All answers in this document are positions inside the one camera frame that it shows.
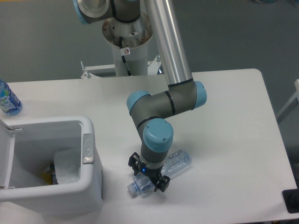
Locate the black clamp at table edge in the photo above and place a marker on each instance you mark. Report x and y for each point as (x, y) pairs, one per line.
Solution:
(291, 199)

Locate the white frame at right edge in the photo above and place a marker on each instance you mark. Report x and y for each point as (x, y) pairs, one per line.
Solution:
(291, 103)

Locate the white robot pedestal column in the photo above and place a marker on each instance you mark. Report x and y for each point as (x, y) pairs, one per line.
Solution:
(129, 44)

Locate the white paper wrapper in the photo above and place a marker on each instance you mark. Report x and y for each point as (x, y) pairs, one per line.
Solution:
(67, 165)

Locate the blue labelled water bottle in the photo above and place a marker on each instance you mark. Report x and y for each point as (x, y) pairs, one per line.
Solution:
(9, 102)

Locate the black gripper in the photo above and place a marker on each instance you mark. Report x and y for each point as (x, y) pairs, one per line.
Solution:
(151, 170)

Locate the white trash can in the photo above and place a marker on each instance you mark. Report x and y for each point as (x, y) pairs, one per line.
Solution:
(27, 148)

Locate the yellow trash in bin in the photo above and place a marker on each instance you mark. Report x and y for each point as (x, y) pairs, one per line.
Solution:
(49, 175)

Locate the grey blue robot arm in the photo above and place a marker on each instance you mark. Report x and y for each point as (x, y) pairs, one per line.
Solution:
(150, 112)

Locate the crushed clear plastic bottle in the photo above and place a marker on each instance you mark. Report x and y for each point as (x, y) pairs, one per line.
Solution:
(174, 163)

